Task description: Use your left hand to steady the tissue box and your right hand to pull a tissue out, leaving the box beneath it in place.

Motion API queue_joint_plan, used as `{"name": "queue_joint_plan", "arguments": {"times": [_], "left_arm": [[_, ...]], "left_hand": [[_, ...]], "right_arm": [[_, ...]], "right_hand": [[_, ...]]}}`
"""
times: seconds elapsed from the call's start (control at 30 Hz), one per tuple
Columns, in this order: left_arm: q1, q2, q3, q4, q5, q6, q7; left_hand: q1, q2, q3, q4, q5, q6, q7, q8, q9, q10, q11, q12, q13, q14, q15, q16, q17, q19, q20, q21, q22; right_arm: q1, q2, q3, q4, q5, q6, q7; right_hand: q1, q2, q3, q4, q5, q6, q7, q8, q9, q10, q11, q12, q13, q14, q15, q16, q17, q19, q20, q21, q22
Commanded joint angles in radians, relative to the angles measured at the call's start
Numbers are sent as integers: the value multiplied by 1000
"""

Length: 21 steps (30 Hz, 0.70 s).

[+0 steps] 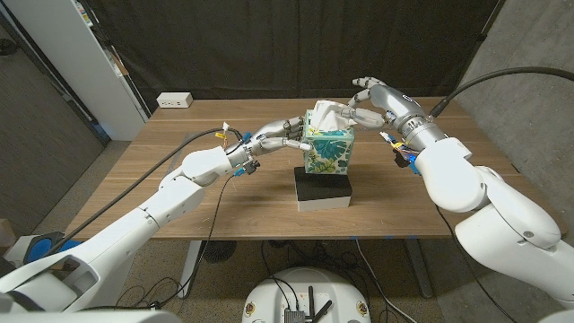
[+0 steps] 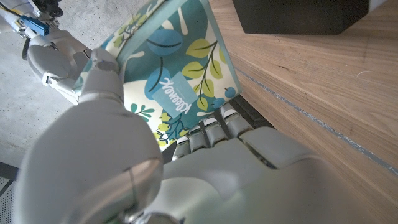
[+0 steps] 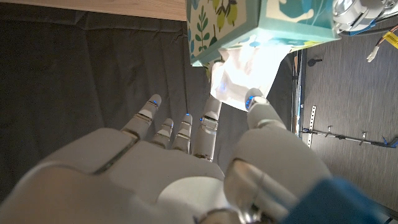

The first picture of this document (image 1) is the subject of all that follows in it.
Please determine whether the white power strip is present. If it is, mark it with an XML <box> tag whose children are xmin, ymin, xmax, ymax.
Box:
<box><xmin>155</xmin><ymin>92</ymin><xmax>194</xmax><ymax>109</ymax></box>

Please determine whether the blue and black floor pedal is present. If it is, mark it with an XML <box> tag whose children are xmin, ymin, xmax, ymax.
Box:
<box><xmin>22</xmin><ymin>231</ymin><xmax>80</xmax><ymax>266</ymax></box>

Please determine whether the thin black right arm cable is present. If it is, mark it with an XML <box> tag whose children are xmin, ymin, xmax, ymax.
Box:
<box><xmin>434</xmin><ymin>204</ymin><xmax>508</xmax><ymax>323</ymax></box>

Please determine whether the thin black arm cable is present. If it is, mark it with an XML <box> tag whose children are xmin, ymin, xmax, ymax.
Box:
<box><xmin>172</xmin><ymin>174</ymin><xmax>237</xmax><ymax>311</ymax></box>
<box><xmin>434</xmin><ymin>204</ymin><xmax>508</xmax><ymax>323</ymax></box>

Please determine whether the right wrist coloured wire bundle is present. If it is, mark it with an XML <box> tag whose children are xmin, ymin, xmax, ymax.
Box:
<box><xmin>379</xmin><ymin>130</ymin><xmax>421</xmax><ymax>158</ymax></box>

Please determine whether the teal floral tissue box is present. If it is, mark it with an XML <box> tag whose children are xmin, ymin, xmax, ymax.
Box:
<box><xmin>302</xmin><ymin>109</ymin><xmax>355</xmax><ymax>175</ymax></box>

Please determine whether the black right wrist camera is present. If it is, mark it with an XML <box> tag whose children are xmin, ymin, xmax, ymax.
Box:
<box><xmin>393</xmin><ymin>147</ymin><xmax>412</xmax><ymax>170</ymax></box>

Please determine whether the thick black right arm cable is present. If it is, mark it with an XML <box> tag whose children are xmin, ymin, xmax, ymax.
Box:
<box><xmin>429</xmin><ymin>65</ymin><xmax>574</xmax><ymax>118</ymax></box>

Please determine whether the white floor cable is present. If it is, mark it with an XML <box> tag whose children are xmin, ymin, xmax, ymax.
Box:
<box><xmin>355</xmin><ymin>239</ymin><xmax>421</xmax><ymax>323</ymax></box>

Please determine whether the white tissue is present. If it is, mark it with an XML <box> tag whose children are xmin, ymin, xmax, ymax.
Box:
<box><xmin>310</xmin><ymin>100</ymin><xmax>360</xmax><ymax>132</ymax></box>

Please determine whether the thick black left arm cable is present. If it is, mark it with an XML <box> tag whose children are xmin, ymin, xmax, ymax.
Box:
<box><xmin>42</xmin><ymin>127</ymin><xmax>246</xmax><ymax>259</ymax></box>

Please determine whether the white cabinet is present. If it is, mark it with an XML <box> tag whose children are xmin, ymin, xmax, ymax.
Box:
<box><xmin>2</xmin><ymin>0</ymin><xmax>152</xmax><ymax>143</ymax></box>

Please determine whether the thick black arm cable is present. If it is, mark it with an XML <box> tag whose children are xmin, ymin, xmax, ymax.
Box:
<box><xmin>42</xmin><ymin>127</ymin><xmax>246</xmax><ymax>259</ymax></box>
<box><xmin>429</xmin><ymin>65</ymin><xmax>574</xmax><ymax>118</ymax></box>

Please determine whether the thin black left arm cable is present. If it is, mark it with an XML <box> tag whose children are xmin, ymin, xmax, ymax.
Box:
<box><xmin>172</xmin><ymin>174</ymin><xmax>237</xmax><ymax>311</ymax></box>

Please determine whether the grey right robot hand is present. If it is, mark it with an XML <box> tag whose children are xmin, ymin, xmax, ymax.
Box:
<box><xmin>338</xmin><ymin>76</ymin><xmax>435</xmax><ymax>136</ymax></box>

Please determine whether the left wrist tagged wire bundle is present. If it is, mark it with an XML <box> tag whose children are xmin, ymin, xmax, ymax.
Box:
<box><xmin>213</xmin><ymin>121</ymin><xmax>230</xmax><ymax>149</ymax></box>

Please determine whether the white table leg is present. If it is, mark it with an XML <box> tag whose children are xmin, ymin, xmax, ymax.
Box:
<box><xmin>177</xmin><ymin>240</ymin><xmax>203</xmax><ymax>300</ymax></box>

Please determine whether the black round floor fan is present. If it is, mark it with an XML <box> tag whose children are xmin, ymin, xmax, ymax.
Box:
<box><xmin>200</xmin><ymin>240</ymin><xmax>238</xmax><ymax>264</ymax></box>

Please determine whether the black and white box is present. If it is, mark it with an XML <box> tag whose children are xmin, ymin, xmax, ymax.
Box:
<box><xmin>293</xmin><ymin>166</ymin><xmax>353</xmax><ymax>213</ymax></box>

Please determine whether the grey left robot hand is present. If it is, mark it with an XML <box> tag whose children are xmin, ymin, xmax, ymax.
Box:
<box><xmin>226</xmin><ymin>116</ymin><xmax>313</xmax><ymax>170</ymax></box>

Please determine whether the black backdrop curtain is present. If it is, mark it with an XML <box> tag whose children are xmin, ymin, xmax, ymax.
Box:
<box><xmin>87</xmin><ymin>0</ymin><xmax>501</xmax><ymax>113</ymax></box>

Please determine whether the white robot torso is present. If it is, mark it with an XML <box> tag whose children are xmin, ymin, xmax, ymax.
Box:
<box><xmin>240</xmin><ymin>266</ymin><xmax>372</xmax><ymax>323</ymax></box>

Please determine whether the grey table leg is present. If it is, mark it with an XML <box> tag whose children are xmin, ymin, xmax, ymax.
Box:
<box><xmin>403</xmin><ymin>239</ymin><xmax>435</xmax><ymax>300</ymax></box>

